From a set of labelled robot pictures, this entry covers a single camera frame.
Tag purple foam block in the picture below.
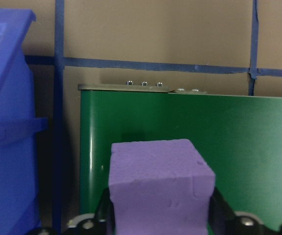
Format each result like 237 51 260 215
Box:
108 139 216 235

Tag green conveyor belt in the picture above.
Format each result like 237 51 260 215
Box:
77 82 282 235

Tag blue plastic storage bin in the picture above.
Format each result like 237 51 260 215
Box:
0 8 50 235

